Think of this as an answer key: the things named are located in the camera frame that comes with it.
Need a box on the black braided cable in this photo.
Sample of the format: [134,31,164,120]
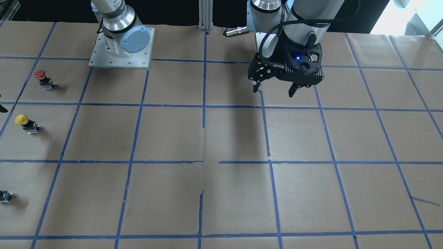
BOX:
[258,0,362,59]

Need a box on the aluminium frame post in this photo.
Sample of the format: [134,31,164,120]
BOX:
[198,0,213,33]

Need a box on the yellow push button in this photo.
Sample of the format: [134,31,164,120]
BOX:
[15,114,40,134]

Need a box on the red push button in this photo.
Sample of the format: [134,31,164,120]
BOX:
[34,70,54,90]

